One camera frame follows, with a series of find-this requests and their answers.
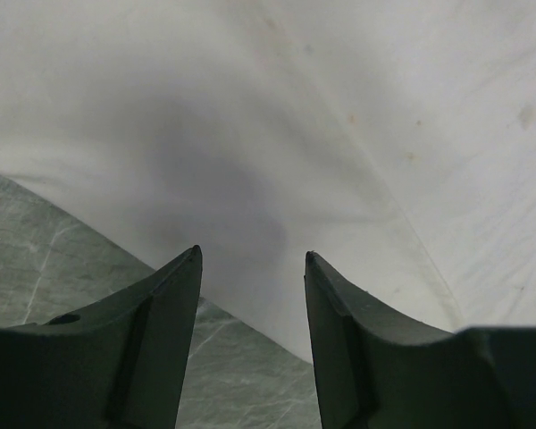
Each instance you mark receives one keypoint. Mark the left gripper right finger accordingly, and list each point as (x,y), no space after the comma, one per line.
(375,367)

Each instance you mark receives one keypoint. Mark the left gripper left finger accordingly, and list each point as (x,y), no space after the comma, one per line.
(119,362)

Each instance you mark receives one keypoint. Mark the white t shirt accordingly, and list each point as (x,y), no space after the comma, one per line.
(395,138)

